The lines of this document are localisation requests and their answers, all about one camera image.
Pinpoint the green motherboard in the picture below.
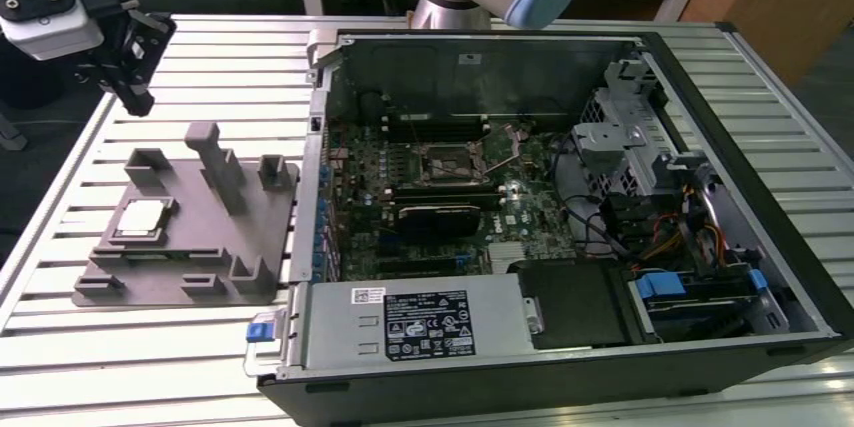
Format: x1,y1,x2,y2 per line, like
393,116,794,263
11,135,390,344
323,116,582,281

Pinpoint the silver metal drive cage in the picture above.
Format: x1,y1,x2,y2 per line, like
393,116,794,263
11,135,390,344
571,59,679,198

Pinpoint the silver CPU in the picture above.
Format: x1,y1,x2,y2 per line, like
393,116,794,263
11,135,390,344
112,199,176,241

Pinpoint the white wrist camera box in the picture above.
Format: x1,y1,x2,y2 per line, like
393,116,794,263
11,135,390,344
0,0,107,61

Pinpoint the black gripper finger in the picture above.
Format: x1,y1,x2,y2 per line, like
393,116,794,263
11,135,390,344
99,64,156,118
130,10,179,79

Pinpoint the black plastic shroud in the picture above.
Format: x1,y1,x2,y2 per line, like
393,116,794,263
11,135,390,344
517,259,633,351

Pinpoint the black graphics card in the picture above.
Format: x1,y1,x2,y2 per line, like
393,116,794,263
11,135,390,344
395,203,483,244

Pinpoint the silver chipset heatsink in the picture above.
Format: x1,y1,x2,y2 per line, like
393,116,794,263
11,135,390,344
489,241,530,273

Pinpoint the hard disk in blue carrier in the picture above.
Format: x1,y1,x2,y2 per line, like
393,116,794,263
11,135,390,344
630,270,762,336

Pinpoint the grey power supply unit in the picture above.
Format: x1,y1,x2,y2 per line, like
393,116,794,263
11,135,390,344
303,274,539,369

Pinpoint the black open PC case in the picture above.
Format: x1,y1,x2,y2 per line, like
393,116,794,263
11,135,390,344
243,21,854,427

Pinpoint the grey plastic parts rack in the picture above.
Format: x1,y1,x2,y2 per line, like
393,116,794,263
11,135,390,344
71,121,302,308

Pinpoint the yellow orange wire bundle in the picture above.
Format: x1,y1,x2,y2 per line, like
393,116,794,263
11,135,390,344
643,211,729,268

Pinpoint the grey furniture foot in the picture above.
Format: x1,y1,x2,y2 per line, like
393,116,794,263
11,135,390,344
0,111,30,151

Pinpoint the brown wooden cabinet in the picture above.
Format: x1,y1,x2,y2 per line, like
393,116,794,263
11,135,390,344
679,0,854,93

